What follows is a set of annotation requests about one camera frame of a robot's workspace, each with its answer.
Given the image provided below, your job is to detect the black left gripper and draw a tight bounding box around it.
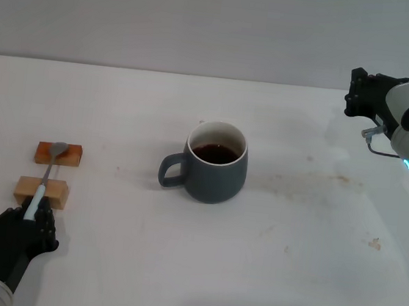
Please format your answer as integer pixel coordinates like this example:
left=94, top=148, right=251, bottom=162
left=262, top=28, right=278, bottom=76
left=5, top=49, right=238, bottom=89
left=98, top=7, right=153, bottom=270
left=0, top=192, right=64, bottom=297

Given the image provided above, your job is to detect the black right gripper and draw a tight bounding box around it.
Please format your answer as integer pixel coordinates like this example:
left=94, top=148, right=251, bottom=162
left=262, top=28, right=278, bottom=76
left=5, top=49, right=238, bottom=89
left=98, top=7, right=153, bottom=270
left=341, top=66, right=409, bottom=138

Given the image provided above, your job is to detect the spoon with white handle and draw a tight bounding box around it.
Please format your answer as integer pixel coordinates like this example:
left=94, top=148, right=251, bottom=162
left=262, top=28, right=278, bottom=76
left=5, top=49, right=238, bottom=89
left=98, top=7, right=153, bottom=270
left=23, top=138, right=69, bottom=225

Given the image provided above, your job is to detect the grey ceramic mug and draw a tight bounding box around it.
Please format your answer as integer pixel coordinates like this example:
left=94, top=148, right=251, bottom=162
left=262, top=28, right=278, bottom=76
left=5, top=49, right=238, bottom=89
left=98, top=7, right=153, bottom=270
left=155, top=114, right=253, bottom=208

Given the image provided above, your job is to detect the light tan wooden block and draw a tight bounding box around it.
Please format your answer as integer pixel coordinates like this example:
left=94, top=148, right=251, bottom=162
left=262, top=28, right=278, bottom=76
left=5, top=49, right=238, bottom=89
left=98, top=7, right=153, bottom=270
left=12, top=175, right=71, bottom=211

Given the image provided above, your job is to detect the reddish brown wooden block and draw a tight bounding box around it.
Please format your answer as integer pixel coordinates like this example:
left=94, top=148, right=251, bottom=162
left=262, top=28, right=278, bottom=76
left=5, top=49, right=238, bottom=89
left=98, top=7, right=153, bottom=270
left=33, top=140, right=84, bottom=169

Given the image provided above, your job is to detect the dark coffee liquid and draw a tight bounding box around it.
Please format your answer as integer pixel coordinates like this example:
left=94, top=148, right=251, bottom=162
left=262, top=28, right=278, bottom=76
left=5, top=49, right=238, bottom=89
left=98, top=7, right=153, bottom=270
left=188, top=140, right=242, bottom=167

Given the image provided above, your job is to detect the grey right wrist cable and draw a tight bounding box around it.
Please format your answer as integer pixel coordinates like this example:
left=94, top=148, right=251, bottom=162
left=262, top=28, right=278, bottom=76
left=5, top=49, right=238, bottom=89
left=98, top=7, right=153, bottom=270
left=359, top=123, right=408, bottom=159

